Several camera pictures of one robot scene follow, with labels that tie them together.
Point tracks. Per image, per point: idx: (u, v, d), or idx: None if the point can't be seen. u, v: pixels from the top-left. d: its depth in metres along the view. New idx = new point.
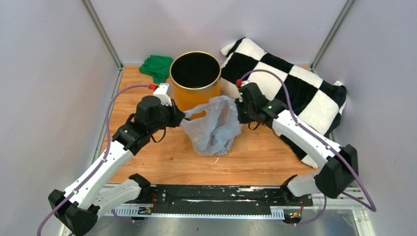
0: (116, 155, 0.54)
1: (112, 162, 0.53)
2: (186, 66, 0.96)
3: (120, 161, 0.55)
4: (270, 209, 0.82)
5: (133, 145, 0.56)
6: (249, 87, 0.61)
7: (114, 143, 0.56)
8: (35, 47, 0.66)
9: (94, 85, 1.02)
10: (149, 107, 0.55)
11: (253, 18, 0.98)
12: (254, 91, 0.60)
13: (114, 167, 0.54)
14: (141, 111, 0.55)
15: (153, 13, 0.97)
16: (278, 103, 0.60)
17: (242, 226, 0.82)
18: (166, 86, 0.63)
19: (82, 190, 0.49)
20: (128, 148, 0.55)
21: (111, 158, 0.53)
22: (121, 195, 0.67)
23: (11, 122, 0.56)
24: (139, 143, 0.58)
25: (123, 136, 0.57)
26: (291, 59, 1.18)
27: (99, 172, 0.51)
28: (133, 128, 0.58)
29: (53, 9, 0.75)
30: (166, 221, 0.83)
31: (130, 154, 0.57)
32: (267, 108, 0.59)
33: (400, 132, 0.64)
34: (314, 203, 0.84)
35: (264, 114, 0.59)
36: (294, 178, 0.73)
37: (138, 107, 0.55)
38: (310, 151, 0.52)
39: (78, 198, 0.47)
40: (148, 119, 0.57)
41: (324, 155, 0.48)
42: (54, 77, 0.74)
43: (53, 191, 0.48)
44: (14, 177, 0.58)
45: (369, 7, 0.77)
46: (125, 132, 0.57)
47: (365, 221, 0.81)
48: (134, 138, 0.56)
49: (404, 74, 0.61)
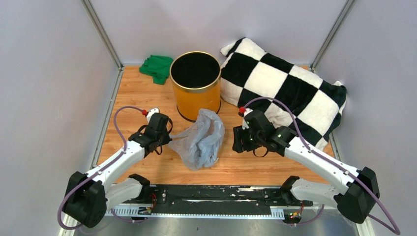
0: (134, 149, 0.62)
1: (131, 154, 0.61)
2: (186, 66, 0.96)
3: (134, 158, 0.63)
4: (270, 209, 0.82)
5: (146, 146, 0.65)
6: (254, 116, 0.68)
7: (131, 142, 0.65)
8: (34, 47, 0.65)
9: (95, 85, 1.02)
10: (163, 117, 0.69)
11: (253, 18, 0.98)
12: (261, 120, 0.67)
13: (132, 158, 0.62)
14: (156, 119, 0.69)
15: (153, 13, 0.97)
16: (286, 130, 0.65)
17: (242, 226, 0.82)
18: (157, 109, 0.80)
19: (105, 173, 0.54)
20: (144, 146, 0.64)
21: (130, 151, 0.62)
22: (124, 191, 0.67)
23: (11, 122, 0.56)
24: (150, 147, 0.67)
25: (138, 139, 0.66)
26: (291, 59, 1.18)
27: (120, 161, 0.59)
28: (145, 135, 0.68)
29: (53, 9, 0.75)
30: (166, 221, 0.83)
31: (141, 155, 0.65)
32: (277, 137, 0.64)
33: (400, 132, 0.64)
34: (314, 203, 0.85)
35: (274, 143, 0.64)
36: (299, 183, 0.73)
37: (152, 117, 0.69)
38: (328, 177, 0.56)
39: (101, 177, 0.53)
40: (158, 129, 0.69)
41: (343, 180, 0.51)
42: (54, 77, 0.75)
43: (74, 173, 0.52)
44: (14, 177, 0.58)
45: (369, 7, 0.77)
46: (139, 135, 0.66)
47: (365, 221, 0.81)
48: (147, 141, 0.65)
49: (404, 74, 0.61)
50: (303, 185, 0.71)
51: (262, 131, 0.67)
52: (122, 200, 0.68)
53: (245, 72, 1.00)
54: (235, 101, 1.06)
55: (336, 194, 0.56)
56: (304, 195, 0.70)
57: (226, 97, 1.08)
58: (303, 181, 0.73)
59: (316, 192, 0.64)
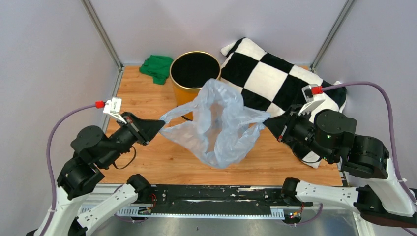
0: (64, 203, 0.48)
1: (62, 212, 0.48)
2: (186, 66, 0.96)
3: (74, 206, 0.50)
4: (270, 209, 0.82)
5: (79, 188, 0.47)
6: (331, 126, 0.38)
7: (59, 190, 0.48)
8: (34, 47, 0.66)
9: (94, 85, 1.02)
10: (84, 148, 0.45)
11: (253, 18, 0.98)
12: (330, 124, 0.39)
13: (69, 212, 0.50)
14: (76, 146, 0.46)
15: (153, 13, 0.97)
16: (371, 140, 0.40)
17: (242, 226, 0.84)
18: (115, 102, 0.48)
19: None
20: (73, 196, 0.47)
21: (59, 207, 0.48)
22: (112, 206, 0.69)
23: (11, 122, 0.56)
24: (86, 187, 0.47)
25: (68, 180, 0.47)
26: (290, 59, 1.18)
27: (54, 221, 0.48)
28: (77, 168, 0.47)
29: (54, 9, 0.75)
30: (166, 221, 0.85)
31: (83, 195, 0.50)
32: (370, 159, 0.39)
33: (400, 132, 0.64)
34: (313, 203, 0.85)
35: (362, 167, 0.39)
36: (307, 189, 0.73)
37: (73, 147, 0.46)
38: (389, 196, 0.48)
39: None
40: (90, 157, 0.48)
41: (411, 211, 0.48)
42: (55, 78, 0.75)
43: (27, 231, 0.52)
44: (15, 178, 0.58)
45: (369, 7, 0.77)
46: (67, 176, 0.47)
47: (365, 221, 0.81)
48: (79, 180, 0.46)
49: (404, 74, 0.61)
50: (309, 190, 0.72)
51: (346, 147, 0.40)
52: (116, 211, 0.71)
53: (245, 72, 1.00)
54: None
55: (356, 201, 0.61)
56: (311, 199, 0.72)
57: None
58: (305, 184, 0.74)
59: (328, 199, 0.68)
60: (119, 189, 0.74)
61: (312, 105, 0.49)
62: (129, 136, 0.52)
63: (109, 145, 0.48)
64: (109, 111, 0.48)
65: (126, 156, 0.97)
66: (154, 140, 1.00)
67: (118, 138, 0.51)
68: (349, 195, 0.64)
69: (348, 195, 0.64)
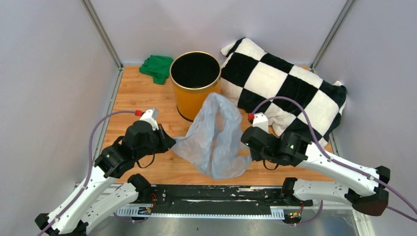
0: (97, 181, 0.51)
1: (93, 189, 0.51)
2: (186, 66, 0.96)
3: (104, 186, 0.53)
4: (270, 209, 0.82)
5: (115, 170, 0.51)
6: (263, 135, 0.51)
7: (95, 168, 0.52)
8: (33, 47, 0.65)
9: (94, 85, 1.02)
10: (139, 132, 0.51)
11: (253, 18, 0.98)
12: (261, 135, 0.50)
13: (96, 192, 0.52)
14: (131, 133, 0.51)
15: (153, 13, 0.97)
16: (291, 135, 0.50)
17: (242, 226, 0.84)
18: (152, 111, 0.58)
19: (64, 218, 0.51)
20: (109, 175, 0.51)
21: (91, 185, 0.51)
22: (113, 203, 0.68)
23: (11, 122, 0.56)
24: (122, 169, 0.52)
25: (107, 161, 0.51)
26: (290, 59, 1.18)
27: (81, 198, 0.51)
28: (118, 152, 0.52)
29: (54, 9, 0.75)
30: (166, 221, 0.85)
31: (113, 179, 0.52)
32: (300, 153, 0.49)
33: (399, 132, 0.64)
34: (314, 203, 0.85)
35: (286, 156, 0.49)
36: (303, 186, 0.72)
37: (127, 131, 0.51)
38: (347, 181, 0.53)
39: (59, 225, 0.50)
40: (136, 144, 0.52)
41: (369, 187, 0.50)
42: (55, 78, 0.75)
43: (39, 216, 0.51)
44: (15, 180, 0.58)
45: (369, 7, 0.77)
46: (106, 156, 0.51)
47: (365, 221, 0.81)
48: (117, 163, 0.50)
49: (404, 74, 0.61)
50: (305, 187, 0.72)
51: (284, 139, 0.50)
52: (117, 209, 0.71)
53: (244, 72, 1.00)
54: (235, 101, 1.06)
55: (347, 192, 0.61)
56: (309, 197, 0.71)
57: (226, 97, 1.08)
58: (303, 182, 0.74)
59: (322, 194, 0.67)
60: (120, 188, 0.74)
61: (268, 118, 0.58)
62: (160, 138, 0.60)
63: (150, 136, 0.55)
64: (148, 118, 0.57)
65: None
66: None
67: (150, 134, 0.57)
68: (341, 188, 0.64)
69: (339, 189, 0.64)
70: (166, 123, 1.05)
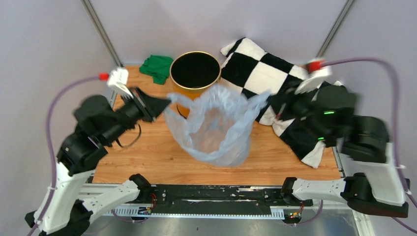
0: (64, 180, 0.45)
1: (63, 190, 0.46)
2: (186, 66, 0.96)
3: (74, 183, 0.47)
4: (270, 209, 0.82)
5: (80, 162, 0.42)
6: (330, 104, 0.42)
7: (59, 165, 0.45)
8: (34, 47, 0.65)
9: (94, 84, 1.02)
10: (88, 116, 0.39)
11: (253, 18, 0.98)
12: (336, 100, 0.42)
13: (70, 190, 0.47)
14: (79, 117, 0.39)
15: (153, 13, 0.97)
16: (372, 121, 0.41)
17: (242, 226, 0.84)
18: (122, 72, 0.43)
19: (46, 219, 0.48)
20: (74, 173, 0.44)
21: (60, 185, 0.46)
22: (116, 197, 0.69)
23: (10, 122, 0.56)
24: (88, 162, 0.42)
25: (70, 154, 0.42)
26: (291, 59, 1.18)
27: (55, 199, 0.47)
28: (79, 142, 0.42)
29: (54, 9, 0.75)
30: (166, 221, 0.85)
31: (84, 173, 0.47)
32: (370, 139, 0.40)
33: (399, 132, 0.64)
34: (314, 203, 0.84)
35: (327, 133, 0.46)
36: (302, 185, 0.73)
37: (74, 116, 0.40)
38: (382, 183, 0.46)
39: (44, 226, 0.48)
40: (93, 129, 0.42)
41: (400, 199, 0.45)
42: (55, 78, 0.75)
43: (27, 216, 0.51)
44: (14, 179, 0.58)
45: (369, 7, 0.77)
46: (67, 150, 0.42)
47: (365, 221, 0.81)
48: (81, 154, 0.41)
49: (404, 74, 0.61)
50: (303, 186, 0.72)
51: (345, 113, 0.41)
52: (119, 204, 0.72)
53: (244, 72, 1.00)
54: None
55: (343, 191, 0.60)
56: (307, 196, 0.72)
57: None
58: (302, 181, 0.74)
59: (319, 192, 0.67)
60: (123, 184, 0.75)
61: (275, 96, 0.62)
62: (138, 109, 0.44)
63: (113, 116, 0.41)
64: (115, 83, 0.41)
65: (126, 156, 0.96)
66: (153, 140, 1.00)
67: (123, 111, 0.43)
68: (338, 187, 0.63)
69: (336, 187, 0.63)
70: (166, 123, 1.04)
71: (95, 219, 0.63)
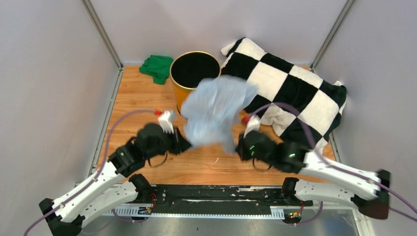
0: (106, 176, 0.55)
1: (102, 183, 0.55)
2: (186, 66, 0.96)
3: (111, 182, 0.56)
4: (270, 209, 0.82)
5: (125, 169, 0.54)
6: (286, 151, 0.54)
7: (107, 163, 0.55)
8: (34, 47, 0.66)
9: (94, 84, 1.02)
10: (151, 135, 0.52)
11: (253, 18, 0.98)
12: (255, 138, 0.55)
13: (105, 185, 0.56)
14: (141, 135, 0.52)
15: (153, 13, 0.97)
16: (294, 146, 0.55)
17: (242, 226, 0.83)
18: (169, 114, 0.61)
19: (69, 206, 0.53)
20: (120, 173, 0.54)
21: (102, 179, 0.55)
22: (111, 201, 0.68)
23: (11, 122, 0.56)
24: (132, 168, 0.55)
25: (120, 158, 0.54)
26: (290, 59, 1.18)
27: (86, 193, 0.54)
28: (130, 150, 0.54)
29: (54, 9, 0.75)
30: (166, 221, 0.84)
31: (121, 177, 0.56)
32: (291, 160, 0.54)
33: (399, 132, 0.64)
34: (314, 203, 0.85)
35: (288, 165, 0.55)
36: (307, 188, 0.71)
37: (138, 134, 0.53)
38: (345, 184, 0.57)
39: (62, 212, 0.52)
40: (146, 146, 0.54)
41: (370, 190, 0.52)
42: (55, 78, 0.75)
43: (42, 202, 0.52)
44: (15, 180, 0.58)
45: (369, 7, 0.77)
46: (120, 155, 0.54)
47: (365, 221, 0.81)
48: (127, 163, 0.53)
49: (404, 74, 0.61)
50: (307, 188, 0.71)
51: (280, 154, 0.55)
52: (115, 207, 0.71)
53: (245, 72, 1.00)
54: None
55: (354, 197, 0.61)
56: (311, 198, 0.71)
57: None
58: (308, 184, 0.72)
59: (326, 195, 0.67)
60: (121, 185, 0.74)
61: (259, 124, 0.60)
62: None
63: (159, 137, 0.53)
64: None
65: None
66: None
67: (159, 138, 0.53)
68: (346, 191, 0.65)
69: (344, 191, 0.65)
70: None
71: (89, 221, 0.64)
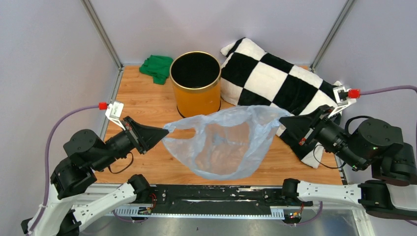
0: (53, 202, 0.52)
1: (52, 208, 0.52)
2: (185, 66, 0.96)
3: (63, 205, 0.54)
4: (270, 209, 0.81)
5: (68, 189, 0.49)
6: (378, 138, 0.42)
7: (51, 187, 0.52)
8: (34, 47, 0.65)
9: (94, 84, 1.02)
10: (74, 152, 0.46)
11: (253, 18, 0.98)
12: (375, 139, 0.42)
13: (58, 209, 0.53)
14: (68, 149, 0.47)
15: (153, 14, 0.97)
16: (405, 148, 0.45)
17: (242, 226, 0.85)
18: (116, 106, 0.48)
19: (35, 230, 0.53)
20: (62, 196, 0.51)
21: (49, 203, 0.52)
22: (109, 206, 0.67)
23: (11, 122, 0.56)
24: (75, 188, 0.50)
25: (59, 179, 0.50)
26: (291, 59, 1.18)
27: (43, 218, 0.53)
28: (70, 169, 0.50)
29: (54, 9, 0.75)
30: (166, 221, 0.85)
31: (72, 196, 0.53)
32: (405, 167, 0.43)
33: (399, 132, 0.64)
34: (314, 203, 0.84)
35: (400, 172, 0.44)
36: (310, 190, 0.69)
37: (65, 150, 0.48)
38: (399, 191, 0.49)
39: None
40: (81, 161, 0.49)
41: None
42: (55, 78, 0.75)
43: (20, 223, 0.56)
44: (15, 180, 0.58)
45: (369, 7, 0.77)
46: (58, 175, 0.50)
47: (365, 221, 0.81)
48: (70, 181, 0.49)
49: (404, 74, 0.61)
50: (311, 190, 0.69)
51: (388, 158, 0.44)
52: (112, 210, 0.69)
53: (244, 72, 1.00)
54: (235, 101, 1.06)
55: (361, 198, 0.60)
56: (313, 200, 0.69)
57: (226, 97, 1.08)
58: (308, 184, 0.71)
59: (333, 197, 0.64)
60: (119, 188, 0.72)
61: (341, 109, 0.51)
62: (125, 142, 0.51)
63: (98, 152, 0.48)
64: (109, 116, 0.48)
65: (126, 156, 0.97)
66: None
67: (113, 144, 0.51)
68: (352, 192, 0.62)
69: (351, 193, 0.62)
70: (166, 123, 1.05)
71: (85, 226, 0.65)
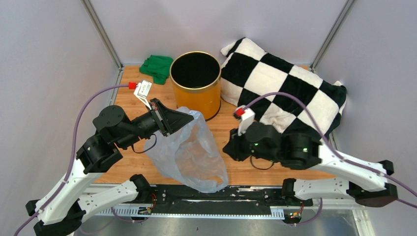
0: (77, 176, 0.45)
1: (74, 184, 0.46)
2: (186, 66, 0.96)
3: (87, 181, 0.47)
4: (270, 209, 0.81)
5: (95, 165, 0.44)
6: (254, 134, 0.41)
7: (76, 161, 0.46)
8: (34, 47, 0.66)
9: (94, 84, 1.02)
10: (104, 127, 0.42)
11: (253, 18, 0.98)
12: (254, 134, 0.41)
13: (78, 187, 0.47)
14: (99, 123, 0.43)
15: (153, 13, 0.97)
16: (303, 136, 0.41)
17: (242, 226, 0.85)
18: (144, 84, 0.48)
19: (48, 209, 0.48)
20: (89, 171, 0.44)
21: (72, 179, 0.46)
22: (112, 199, 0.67)
23: (11, 122, 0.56)
24: (104, 164, 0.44)
25: (88, 154, 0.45)
26: (291, 59, 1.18)
27: (62, 194, 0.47)
28: (98, 145, 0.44)
29: (54, 9, 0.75)
30: (166, 221, 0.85)
31: (97, 174, 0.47)
32: (301, 153, 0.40)
33: (399, 132, 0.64)
34: (314, 203, 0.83)
35: (298, 160, 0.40)
36: (304, 187, 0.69)
37: (93, 124, 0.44)
38: (353, 177, 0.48)
39: (44, 217, 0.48)
40: (110, 136, 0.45)
41: (380, 184, 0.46)
42: (55, 78, 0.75)
43: (27, 204, 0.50)
44: (15, 179, 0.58)
45: (369, 7, 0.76)
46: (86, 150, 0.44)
47: (365, 221, 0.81)
48: (99, 157, 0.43)
49: (404, 74, 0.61)
50: (305, 187, 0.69)
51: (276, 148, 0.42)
52: (113, 205, 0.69)
53: (244, 72, 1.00)
54: (235, 101, 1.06)
55: (348, 189, 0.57)
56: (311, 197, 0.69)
57: (226, 97, 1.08)
58: (303, 183, 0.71)
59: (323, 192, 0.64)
60: (121, 184, 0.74)
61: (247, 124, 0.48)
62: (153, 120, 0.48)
63: (129, 128, 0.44)
64: (137, 94, 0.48)
65: (126, 156, 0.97)
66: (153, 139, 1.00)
67: (140, 123, 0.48)
68: (341, 184, 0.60)
69: (340, 185, 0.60)
70: None
71: (87, 218, 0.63)
